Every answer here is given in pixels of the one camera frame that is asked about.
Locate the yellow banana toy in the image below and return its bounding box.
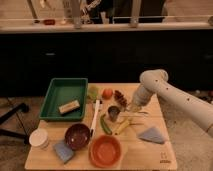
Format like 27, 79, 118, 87
115, 119, 131, 135

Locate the dark red bowl on counter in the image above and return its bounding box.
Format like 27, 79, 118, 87
43, 19, 55, 25

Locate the blue sponge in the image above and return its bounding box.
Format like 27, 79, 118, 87
53, 140, 74, 164

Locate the black chair base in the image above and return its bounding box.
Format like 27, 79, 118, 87
0, 103, 29, 144

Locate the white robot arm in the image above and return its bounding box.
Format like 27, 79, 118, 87
130, 69, 213, 137

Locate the green lettuce toy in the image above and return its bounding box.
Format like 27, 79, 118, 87
87, 86, 99, 101

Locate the blue folded cloth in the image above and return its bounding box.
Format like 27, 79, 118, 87
137, 127, 166, 144

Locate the green plastic tray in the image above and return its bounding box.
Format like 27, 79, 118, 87
40, 78, 88, 122

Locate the green chili pepper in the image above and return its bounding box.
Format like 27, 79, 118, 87
100, 114, 112, 135

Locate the orange tomato toy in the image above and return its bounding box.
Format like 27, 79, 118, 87
102, 88, 113, 99

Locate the orange bowl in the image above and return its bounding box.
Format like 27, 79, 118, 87
89, 135, 122, 168

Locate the small metal cup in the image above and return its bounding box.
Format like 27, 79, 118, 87
108, 106, 120, 122

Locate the wooden block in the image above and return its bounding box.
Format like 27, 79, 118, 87
59, 100, 80, 115

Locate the white paper cup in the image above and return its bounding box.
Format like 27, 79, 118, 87
29, 129, 49, 149

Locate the purple bowl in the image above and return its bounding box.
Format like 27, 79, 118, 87
65, 123, 90, 150

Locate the brown pine cone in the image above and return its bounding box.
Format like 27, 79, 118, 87
114, 90, 127, 107

